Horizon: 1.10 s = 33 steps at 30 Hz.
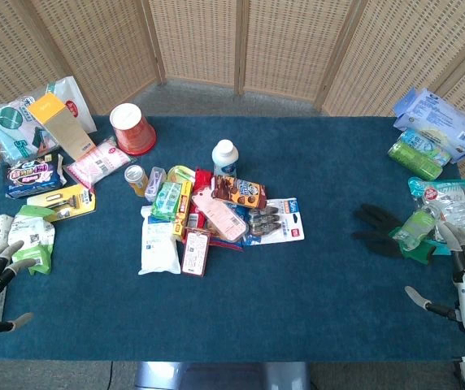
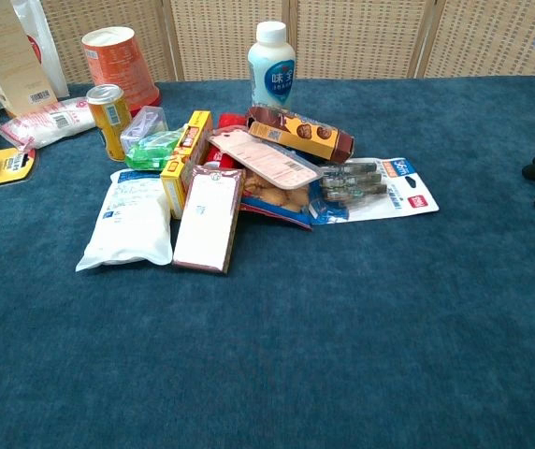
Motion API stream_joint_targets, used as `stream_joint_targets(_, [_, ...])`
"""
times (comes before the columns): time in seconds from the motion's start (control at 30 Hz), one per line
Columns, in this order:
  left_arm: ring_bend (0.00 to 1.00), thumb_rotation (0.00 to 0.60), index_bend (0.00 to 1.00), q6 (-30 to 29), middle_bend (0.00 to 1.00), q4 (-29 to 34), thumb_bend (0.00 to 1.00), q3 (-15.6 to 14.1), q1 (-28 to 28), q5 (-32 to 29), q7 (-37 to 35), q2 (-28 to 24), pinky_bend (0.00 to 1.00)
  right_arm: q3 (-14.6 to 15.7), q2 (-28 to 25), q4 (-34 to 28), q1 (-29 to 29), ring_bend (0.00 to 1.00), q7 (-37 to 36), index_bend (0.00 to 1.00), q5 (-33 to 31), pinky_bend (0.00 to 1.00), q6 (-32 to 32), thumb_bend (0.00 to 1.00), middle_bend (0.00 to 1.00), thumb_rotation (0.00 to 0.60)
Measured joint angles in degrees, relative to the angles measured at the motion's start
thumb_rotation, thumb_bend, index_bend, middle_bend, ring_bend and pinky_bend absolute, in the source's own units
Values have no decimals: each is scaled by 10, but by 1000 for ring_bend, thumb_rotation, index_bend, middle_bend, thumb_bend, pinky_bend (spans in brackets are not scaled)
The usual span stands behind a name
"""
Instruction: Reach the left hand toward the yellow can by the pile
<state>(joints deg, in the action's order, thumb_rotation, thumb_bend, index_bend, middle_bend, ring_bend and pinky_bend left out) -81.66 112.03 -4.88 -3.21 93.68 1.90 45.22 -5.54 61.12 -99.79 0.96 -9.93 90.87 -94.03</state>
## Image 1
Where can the green wet wipes pack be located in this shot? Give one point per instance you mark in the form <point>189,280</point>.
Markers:
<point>166,201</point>

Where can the white bag with red logo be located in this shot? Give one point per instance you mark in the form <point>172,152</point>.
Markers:
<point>79,105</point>

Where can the dark red white box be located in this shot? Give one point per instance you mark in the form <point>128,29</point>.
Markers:
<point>195,252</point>

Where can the green white tissue pack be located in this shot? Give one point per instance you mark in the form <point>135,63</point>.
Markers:
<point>33,237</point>

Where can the yellow drink can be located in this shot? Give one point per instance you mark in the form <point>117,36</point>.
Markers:
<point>136,180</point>

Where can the red snack bag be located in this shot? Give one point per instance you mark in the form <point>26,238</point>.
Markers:
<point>201,178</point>

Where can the brown chocolate cookie pack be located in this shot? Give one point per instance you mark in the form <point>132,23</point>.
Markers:
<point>238,192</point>

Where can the green drink can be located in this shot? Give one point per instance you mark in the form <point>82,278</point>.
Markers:
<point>413,160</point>

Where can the clear purple razor case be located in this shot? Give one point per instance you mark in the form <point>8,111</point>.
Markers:
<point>154,183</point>

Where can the binder clips blister card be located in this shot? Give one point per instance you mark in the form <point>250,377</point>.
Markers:
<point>285,223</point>

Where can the yellow razor blister pack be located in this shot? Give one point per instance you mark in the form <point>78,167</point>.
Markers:
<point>63,202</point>

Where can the yellow slim box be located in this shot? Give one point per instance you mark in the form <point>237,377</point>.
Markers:
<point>182,215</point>

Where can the teal floss pick bag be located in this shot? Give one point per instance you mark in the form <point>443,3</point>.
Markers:
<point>450,203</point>

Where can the pink tag card pack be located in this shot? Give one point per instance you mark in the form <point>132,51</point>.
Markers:
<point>218,216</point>

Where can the orange and tan box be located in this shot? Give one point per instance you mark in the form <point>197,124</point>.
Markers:
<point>62,125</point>

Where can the pink white cotton pad pack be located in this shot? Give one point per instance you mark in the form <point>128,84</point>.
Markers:
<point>99,162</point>

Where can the white plastic milk bottle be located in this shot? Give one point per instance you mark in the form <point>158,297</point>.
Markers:
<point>224,159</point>

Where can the white pouch with blue print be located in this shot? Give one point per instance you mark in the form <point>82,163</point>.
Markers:
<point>157,248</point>

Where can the dark blue sanitary pad pack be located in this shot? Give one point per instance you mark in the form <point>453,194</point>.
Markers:
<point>33,176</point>

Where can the yellow green toothbrush pack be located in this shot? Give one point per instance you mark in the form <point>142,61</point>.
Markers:
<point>180,172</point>

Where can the light blue drink can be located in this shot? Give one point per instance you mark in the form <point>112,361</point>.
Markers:
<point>425,146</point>

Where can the woven bamboo folding screen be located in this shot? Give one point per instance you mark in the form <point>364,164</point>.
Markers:
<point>232,48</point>

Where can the clear green plastic bottle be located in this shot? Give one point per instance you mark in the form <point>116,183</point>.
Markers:
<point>417,225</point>

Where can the blue felt table cover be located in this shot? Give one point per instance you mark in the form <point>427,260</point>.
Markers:
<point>257,292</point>

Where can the blue wet wipes pack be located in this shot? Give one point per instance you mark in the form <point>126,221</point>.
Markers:
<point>440,118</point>

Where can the green towel plastic bag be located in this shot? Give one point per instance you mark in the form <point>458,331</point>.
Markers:
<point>11,130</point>

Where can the green glove header card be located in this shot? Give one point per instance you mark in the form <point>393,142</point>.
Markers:
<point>417,248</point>

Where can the black work gloves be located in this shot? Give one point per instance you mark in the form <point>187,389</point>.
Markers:
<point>379,233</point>

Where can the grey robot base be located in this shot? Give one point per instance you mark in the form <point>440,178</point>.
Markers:
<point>222,375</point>

